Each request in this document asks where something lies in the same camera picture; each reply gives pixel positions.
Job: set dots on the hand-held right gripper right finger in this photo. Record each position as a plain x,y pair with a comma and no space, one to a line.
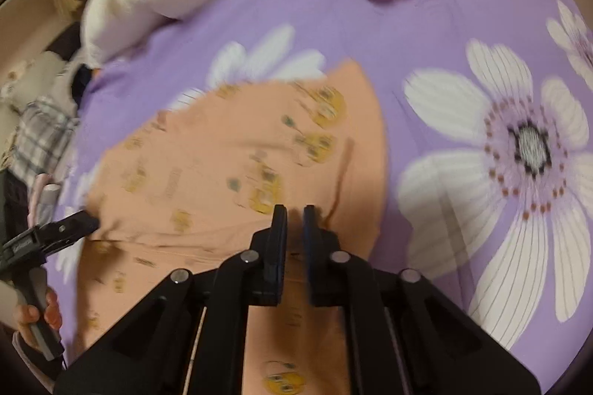
309,237

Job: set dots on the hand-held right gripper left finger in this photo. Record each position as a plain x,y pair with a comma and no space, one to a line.
280,237

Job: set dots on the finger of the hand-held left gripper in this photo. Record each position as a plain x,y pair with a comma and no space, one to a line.
69,226

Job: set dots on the orange cartoon print garment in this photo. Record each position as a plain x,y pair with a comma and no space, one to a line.
208,154

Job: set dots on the person's left forearm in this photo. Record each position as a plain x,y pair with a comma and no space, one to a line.
32,362

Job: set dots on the pink folded clothes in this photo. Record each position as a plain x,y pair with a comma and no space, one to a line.
41,195

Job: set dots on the person's left hand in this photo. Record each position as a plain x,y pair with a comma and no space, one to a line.
53,314

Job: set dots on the plaid cloth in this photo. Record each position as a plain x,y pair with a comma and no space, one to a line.
41,135

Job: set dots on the grey pillow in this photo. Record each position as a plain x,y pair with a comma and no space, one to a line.
41,73

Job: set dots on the dark cloth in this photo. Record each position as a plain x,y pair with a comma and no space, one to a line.
69,42

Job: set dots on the purple floral bedsheet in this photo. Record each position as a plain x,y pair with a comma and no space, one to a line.
324,28

